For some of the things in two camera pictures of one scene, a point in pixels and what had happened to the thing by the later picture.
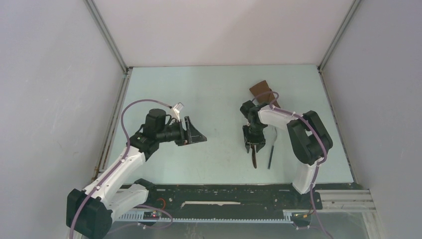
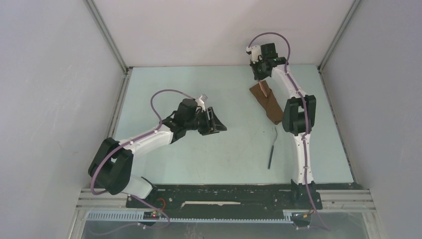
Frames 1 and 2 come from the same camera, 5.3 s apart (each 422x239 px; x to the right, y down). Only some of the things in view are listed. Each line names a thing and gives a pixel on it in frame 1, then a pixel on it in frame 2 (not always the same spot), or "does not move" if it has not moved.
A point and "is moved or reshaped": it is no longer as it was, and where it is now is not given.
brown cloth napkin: [266, 98] is moved or reshaped
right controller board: [301, 216] does not move
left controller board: [151, 215] does not move
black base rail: [191, 197] does not move
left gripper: [193, 136] to [213, 125]
